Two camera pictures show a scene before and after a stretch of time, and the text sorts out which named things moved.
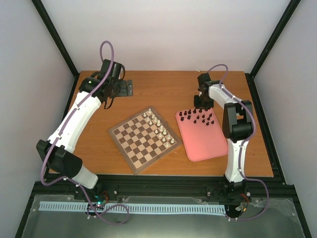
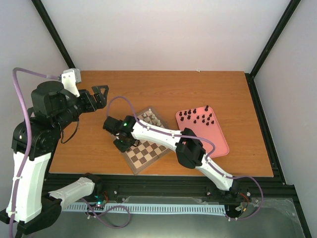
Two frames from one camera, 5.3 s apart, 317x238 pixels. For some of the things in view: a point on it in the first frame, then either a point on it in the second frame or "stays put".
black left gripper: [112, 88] → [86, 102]
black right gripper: [196, 105] → [123, 148]
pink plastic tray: [203, 137] stays put
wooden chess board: [143, 138] stays put
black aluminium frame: [262, 188] stays put
